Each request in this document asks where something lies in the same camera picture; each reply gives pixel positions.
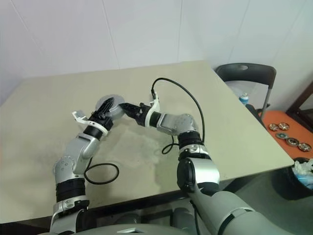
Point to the white crumpled trash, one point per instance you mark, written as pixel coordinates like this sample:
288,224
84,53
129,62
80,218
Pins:
303,166

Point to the blue trash item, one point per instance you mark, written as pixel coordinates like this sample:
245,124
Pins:
304,180

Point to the grey gear disc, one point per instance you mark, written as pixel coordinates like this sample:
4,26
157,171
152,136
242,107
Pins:
281,135

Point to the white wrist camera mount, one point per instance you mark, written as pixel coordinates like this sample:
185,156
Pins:
154,107
79,117

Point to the orange stool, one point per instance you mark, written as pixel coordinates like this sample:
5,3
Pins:
275,116

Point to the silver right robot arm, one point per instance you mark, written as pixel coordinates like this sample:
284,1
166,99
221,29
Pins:
176,123

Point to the black folding chair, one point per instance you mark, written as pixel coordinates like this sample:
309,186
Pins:
247,72

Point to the blue capped water bottle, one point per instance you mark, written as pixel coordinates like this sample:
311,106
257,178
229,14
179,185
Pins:
243,99

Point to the dark table frame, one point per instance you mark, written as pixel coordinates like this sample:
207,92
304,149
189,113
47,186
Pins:
110,213

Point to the dark grey rounded shape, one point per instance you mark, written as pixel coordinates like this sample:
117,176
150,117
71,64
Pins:
183,215

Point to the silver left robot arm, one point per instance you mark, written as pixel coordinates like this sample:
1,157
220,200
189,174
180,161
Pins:
78,149

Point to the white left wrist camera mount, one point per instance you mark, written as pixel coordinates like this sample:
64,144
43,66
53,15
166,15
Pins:
79,117

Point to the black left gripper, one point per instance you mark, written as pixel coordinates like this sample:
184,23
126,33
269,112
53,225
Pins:
101,120

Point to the grey robot torso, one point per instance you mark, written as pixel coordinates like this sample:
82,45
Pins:
134,228

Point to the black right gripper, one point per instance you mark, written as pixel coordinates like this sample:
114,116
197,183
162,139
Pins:
142,116

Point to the black trash bin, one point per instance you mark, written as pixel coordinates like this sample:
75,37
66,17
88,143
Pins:
289,188

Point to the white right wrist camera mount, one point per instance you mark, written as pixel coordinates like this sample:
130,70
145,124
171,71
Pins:
154,107

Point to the grey motor end cap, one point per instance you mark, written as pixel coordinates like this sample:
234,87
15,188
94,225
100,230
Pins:
117,101

